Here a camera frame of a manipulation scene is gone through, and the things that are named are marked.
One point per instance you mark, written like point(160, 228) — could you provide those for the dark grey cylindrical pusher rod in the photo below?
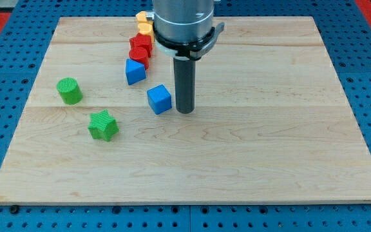
point(184, 72)

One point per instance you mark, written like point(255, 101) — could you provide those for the blue cube block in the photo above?
point(159, 99)

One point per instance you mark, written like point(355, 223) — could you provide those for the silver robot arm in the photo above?
point(184, 30)

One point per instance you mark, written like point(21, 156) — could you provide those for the blue triangle block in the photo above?
point(135, 71)

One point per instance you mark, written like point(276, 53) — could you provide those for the red cylinder block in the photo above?
point(139, 54)

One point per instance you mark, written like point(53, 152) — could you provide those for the red star block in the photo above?
point(143, 41)

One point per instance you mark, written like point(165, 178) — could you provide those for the yellow hexagon block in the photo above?
point(146, 29)

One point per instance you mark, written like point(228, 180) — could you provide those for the yellow pentagon block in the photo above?
point(145, 17)

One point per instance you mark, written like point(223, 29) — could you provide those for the green star block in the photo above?
point(102, 126)

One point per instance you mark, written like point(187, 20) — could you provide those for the light wooden board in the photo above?
point(271, 124)

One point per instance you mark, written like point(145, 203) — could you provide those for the green cylinder block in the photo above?
point(69, 91)

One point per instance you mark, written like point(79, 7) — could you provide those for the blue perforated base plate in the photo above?
point(24, 40)

